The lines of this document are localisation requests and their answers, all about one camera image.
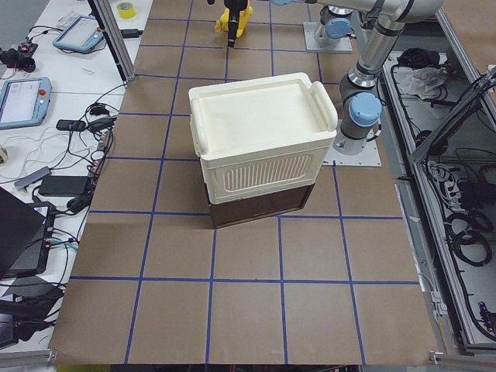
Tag black laptop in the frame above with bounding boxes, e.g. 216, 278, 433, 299
1, 189, 55, 279

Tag blue teach pendant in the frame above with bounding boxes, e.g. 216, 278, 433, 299
1, 77, 52, 130
52, 15, 104, 54

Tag aluminium side rail frame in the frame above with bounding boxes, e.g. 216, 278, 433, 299
381, 1, 495, 357

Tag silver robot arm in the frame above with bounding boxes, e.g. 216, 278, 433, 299
320, 1, 443, 155
214, 1, 353, 53

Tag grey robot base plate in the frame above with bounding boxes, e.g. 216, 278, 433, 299
322, 129, 382, 167

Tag cream plastic storage box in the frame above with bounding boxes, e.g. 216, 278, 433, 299
188, 73, 338, 204

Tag yellow plush toy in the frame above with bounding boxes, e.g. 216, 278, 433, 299
214, 2, 254, 39

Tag blue teach pendant upper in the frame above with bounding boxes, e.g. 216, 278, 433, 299
52, 15, 104, 54

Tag blue teach pendant lower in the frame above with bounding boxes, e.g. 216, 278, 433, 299
1, 77, 52, 130

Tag yellow tape roll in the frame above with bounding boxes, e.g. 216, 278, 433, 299
116, 1, 136, 19

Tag black power adapter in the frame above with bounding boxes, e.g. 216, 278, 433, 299
39, 175, 88, 197

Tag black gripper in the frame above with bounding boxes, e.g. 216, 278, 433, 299
225, 0, 248, 47

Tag dark wooden drawer cabinet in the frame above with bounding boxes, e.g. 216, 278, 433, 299
208, 184, 315, 229

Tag crumpled white cloth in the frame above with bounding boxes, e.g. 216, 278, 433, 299
398, 67, 447, 100

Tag aluminium frame post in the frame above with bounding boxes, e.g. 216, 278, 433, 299
88, 0, 135, 84

